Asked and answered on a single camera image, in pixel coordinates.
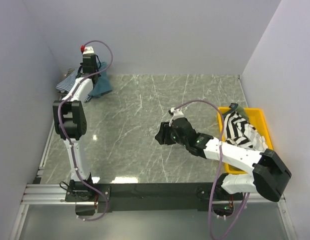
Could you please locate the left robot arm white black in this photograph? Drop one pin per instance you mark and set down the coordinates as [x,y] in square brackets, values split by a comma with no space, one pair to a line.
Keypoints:
[71,125]

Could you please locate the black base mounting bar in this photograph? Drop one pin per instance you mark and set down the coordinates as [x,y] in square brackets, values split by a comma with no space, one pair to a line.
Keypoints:
[118,197]

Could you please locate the black white striped tank top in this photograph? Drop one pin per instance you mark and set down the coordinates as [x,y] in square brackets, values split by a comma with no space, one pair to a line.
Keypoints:
[241,133]

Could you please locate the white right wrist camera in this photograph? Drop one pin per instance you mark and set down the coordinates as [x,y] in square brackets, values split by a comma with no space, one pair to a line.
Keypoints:
[175,113]

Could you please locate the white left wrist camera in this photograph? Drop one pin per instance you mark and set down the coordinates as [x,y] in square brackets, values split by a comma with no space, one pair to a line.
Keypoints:
[87,50]

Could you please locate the folded black striped garment underneath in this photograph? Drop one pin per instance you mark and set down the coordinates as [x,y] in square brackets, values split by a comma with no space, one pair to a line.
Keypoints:
[70,71]

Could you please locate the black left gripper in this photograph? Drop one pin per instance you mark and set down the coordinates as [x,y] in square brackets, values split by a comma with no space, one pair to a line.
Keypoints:
[97,70]

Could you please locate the dark green garment in bin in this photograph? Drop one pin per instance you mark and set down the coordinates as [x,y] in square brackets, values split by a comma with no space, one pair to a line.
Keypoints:
[234,107]

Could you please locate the yellow plastic bin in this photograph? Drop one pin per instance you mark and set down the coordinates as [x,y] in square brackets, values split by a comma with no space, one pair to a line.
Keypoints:
[256,118]

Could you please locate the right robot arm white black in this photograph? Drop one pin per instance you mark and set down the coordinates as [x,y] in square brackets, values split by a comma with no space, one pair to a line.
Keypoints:
[264,172]

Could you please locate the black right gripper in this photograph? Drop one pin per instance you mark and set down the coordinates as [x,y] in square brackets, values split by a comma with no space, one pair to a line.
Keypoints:
[164,132]

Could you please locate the folded blue striped tank top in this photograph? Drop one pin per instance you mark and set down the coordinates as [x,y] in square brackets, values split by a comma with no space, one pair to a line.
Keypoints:
[67,83]

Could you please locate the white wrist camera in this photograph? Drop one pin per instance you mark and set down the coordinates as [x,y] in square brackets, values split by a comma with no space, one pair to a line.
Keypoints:
[175,113]
[87,50]

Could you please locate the aluminium frame rail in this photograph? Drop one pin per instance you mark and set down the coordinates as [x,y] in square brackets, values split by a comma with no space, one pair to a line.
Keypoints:
[37,194]

